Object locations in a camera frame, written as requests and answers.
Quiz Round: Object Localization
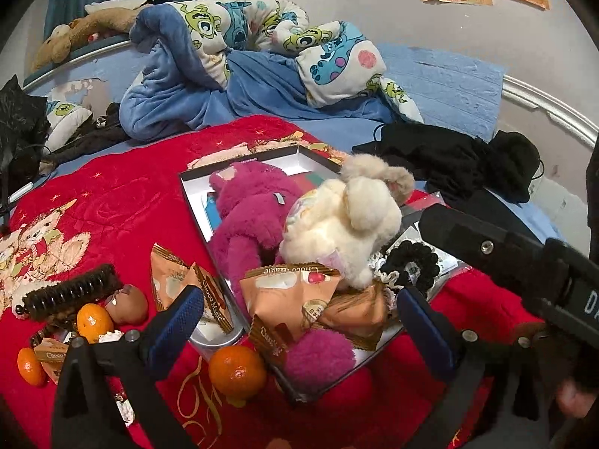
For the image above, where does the dark garment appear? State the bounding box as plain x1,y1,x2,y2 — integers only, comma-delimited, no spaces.
40,103,129,174

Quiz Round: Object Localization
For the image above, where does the black plastic bag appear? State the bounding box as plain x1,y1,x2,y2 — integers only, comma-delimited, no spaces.
0,75,50,188

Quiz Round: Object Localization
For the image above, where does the bead bracelet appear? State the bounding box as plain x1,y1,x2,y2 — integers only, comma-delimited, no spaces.
29,323,78,351

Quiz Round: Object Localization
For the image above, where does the brown snack packet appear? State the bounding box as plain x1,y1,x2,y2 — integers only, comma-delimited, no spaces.
247,315,302,368
189,262,235,334
240,264,343,337
34,338,71,381
150,243,194,312
320,285,398,351

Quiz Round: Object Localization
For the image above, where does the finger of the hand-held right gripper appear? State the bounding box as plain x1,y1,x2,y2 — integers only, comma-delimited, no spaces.
418,205,569,309

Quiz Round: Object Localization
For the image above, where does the black scrunchie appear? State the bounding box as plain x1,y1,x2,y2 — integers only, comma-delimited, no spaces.
379,238,441,293

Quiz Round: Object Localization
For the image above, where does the beige plush toy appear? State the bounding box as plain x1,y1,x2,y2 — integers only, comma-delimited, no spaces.
339,153,416,202

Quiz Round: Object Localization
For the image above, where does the red printed blanket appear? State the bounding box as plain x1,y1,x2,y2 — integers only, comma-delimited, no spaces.
0,114,562,449

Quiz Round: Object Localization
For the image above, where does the person's right hand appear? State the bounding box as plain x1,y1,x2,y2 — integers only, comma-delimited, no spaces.
556,376,599,419

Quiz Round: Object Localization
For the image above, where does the dark brown hair claw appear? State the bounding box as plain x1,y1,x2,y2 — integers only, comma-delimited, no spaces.
16,264,122,321

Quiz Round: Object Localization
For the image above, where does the blue padded headboard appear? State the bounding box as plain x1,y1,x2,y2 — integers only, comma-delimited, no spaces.
23,37,141,117

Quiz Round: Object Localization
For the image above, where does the round silver tin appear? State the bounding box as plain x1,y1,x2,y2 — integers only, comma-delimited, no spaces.
192,320,245,349

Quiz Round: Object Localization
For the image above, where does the white bed frame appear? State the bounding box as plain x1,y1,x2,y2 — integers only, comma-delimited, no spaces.
501,75,599,148

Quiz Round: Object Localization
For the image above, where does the black cardboard box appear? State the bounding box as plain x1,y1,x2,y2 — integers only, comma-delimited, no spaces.
179,144,408,405

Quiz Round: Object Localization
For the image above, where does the white plush toy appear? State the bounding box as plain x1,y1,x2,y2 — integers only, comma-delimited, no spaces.
84,0,155,15

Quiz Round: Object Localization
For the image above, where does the brown teddy bear plush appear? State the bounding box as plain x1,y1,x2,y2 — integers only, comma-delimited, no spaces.
30,7,141,73

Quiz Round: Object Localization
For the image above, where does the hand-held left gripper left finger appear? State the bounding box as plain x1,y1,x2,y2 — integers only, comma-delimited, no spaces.
51,284,207,449

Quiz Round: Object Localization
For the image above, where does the black clothing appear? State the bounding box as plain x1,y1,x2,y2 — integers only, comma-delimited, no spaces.
352,124,546,204

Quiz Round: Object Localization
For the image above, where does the brown round toy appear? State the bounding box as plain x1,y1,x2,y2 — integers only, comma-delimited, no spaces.
107,285,149,326

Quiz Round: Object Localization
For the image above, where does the small monster print pillow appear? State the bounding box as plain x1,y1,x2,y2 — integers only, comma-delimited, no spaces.
44,98,94,153

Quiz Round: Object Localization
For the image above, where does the cream plush toy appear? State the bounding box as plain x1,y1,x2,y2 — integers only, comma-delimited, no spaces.
279,178,403,291

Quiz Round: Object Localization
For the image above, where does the blue monster print blanket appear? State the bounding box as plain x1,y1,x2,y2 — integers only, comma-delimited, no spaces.
119,0,424,143

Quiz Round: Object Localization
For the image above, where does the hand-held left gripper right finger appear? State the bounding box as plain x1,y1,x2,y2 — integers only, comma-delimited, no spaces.
395,285,550,449

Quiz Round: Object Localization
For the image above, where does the magenta plush bear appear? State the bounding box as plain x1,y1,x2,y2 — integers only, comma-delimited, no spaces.
206,161,356,391

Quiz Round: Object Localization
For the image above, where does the orange mandarin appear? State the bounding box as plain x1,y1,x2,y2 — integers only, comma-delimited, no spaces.
76,304,115,343
17,347,49,387
208,345,268,400

